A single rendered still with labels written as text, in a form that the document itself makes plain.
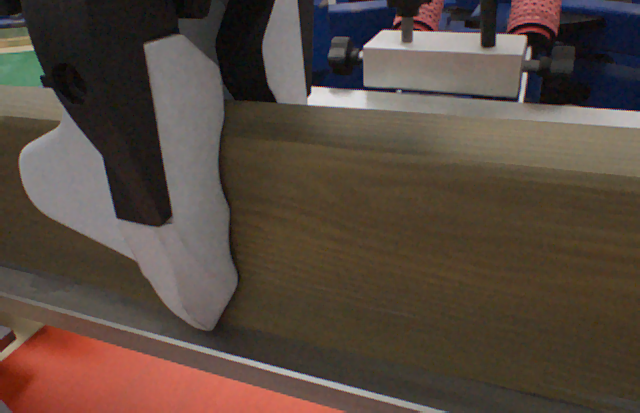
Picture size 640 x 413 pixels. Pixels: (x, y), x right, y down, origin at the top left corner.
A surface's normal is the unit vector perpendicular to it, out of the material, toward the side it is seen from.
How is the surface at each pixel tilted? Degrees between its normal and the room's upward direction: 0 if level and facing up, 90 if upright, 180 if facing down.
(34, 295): 2
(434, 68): 90
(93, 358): 0
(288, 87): 90
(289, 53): 90
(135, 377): 0
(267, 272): 88
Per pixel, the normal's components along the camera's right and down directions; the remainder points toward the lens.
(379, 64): -0.37, 0.49
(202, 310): 0.49, 0.68
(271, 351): -0.07, -0.88
